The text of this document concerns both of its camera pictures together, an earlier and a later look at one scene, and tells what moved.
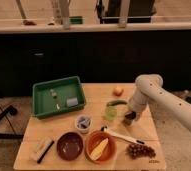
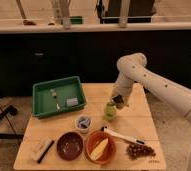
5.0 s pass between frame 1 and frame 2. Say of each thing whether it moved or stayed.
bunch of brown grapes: stayed
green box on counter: stayed
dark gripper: moved
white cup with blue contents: stayed
